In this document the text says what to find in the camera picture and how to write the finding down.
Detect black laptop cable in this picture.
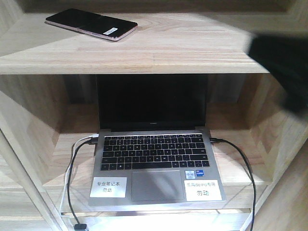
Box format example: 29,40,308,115
66,140,98,231
209,137,257,231

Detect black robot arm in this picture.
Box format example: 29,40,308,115
246,34,308,121

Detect wooden desk shelf unit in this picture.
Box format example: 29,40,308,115
0,0,308,231

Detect silver laptop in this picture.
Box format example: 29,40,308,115
89,74,226,206

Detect black foldable phone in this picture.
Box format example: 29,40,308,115
45,8,138,41

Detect black laptop cable left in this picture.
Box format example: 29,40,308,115
66,140,98,231

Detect white laptop cable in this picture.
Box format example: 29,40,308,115
59,135,99,229

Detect black laptop cable right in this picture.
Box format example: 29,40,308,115
209,137,257,231

